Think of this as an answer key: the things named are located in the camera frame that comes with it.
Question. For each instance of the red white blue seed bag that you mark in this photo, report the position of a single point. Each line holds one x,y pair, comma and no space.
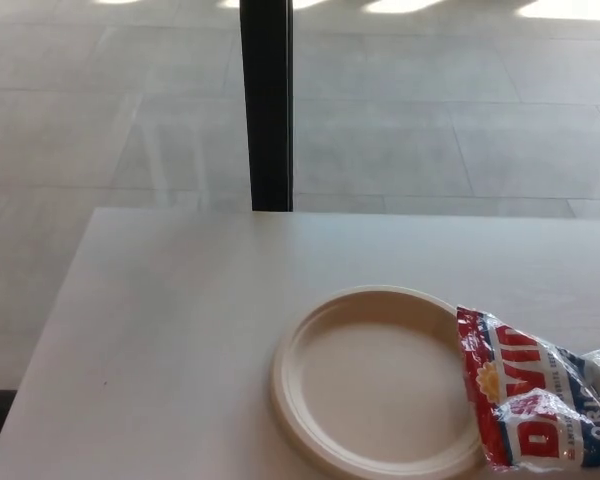
530,400

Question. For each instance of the round cream paper plate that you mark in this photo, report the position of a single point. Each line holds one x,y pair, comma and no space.
375,390

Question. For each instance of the black window frame post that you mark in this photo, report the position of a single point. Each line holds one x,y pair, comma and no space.
269,100

